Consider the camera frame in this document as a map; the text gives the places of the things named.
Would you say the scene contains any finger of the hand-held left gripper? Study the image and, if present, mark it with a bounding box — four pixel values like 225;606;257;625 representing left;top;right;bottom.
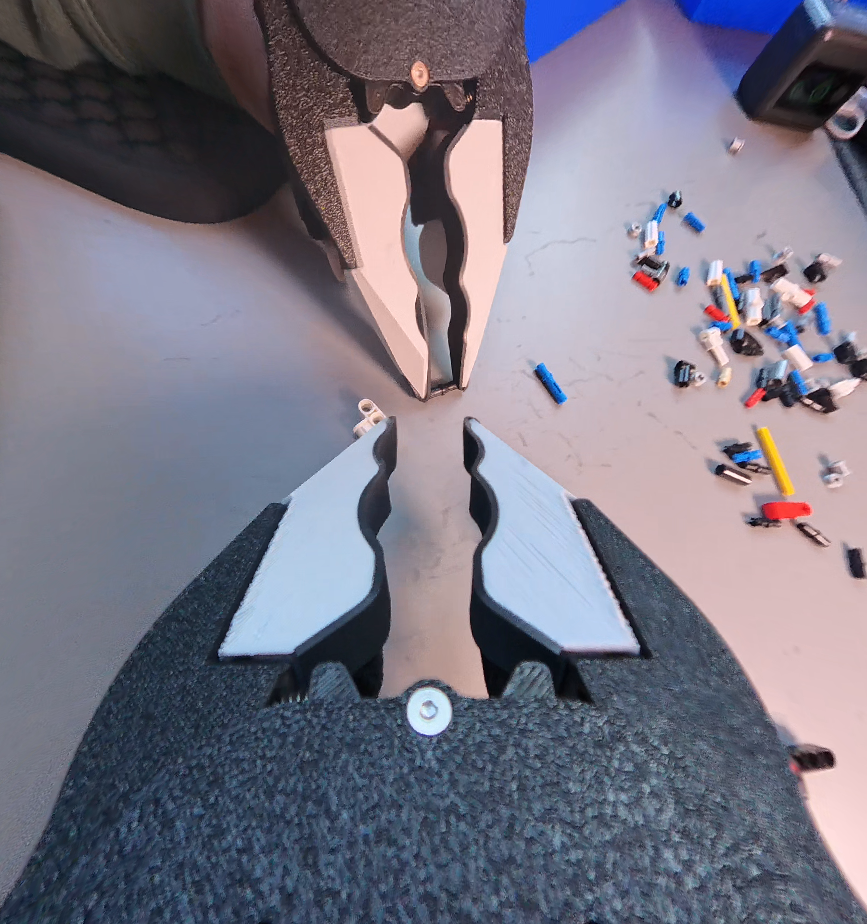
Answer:
437;116;511;391
326;123;434;401

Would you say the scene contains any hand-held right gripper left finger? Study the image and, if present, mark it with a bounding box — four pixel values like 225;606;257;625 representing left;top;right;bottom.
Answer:
217;419;400;677

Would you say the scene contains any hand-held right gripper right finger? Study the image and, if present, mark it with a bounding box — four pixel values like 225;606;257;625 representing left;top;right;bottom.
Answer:
463;419;644;668

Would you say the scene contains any pile of small toy bricks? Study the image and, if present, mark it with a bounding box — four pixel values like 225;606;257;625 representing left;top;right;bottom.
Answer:
625;188;867;550

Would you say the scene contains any grey desk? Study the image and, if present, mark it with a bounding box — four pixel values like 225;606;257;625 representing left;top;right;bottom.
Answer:
0;0;867;896

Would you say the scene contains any person's left hand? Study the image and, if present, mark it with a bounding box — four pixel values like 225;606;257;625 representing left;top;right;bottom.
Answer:
301;195;351;285

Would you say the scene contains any blue plastic bin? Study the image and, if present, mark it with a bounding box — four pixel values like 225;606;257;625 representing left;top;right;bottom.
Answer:
525;0;810;62

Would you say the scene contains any black box device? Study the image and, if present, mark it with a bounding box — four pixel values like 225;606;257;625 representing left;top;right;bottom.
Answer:
734;0;867;134

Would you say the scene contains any small white ring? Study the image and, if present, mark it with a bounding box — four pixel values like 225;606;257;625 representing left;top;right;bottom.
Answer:
827;90;867;142

